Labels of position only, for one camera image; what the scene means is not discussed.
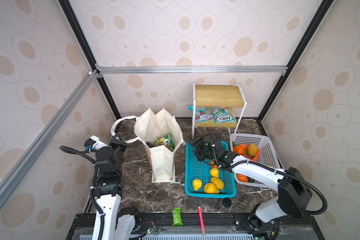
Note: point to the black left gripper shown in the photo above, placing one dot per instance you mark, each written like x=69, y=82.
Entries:
x=120, y=142

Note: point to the orange carrot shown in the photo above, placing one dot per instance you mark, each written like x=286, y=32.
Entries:
x=256, y=157

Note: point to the teal Fox's candy bag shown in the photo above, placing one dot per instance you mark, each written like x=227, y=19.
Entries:
x=222, y=115

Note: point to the black round cap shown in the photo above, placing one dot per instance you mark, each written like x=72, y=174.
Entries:
x=226, y=203

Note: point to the small yellow lemon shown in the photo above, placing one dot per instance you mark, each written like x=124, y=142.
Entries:
x=214, y=172

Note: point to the yellow potato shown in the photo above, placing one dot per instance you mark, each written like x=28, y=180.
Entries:
x=252, y=150

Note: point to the orange bell pepper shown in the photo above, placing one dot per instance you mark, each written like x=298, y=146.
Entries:
x=242, y=178

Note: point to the green yellow snack bag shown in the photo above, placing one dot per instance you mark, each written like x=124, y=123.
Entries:
x=166, y=141

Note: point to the floral canvas grocery bag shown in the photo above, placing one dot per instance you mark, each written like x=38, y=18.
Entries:
x=161, y=136

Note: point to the pink pen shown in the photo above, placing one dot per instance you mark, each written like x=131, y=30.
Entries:
x=201, y=221

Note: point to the white plastic basket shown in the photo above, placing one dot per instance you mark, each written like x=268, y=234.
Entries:
x=268, y=157

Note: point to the yellow lemon front left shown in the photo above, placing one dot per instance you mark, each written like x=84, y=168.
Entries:
x=197, y=184

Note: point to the teal red candy bag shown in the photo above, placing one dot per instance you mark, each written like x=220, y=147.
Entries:
x=203, y=114

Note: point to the teal plastic basket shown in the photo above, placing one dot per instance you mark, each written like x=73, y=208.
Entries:
x=199, y=170

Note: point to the green snack packet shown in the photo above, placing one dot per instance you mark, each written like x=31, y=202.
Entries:
x=177, y=220

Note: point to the yellow fruit front centre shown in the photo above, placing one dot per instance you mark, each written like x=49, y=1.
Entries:
x=210, y=188

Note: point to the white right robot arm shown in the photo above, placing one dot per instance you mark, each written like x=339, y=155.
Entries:
x=296, y=197

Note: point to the orange tangerine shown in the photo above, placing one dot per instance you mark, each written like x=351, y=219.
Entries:
x=214, y=165

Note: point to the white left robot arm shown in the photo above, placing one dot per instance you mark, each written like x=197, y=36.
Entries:
x=106, y=188

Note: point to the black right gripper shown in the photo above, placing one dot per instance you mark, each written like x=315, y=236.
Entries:
x=201, y=143

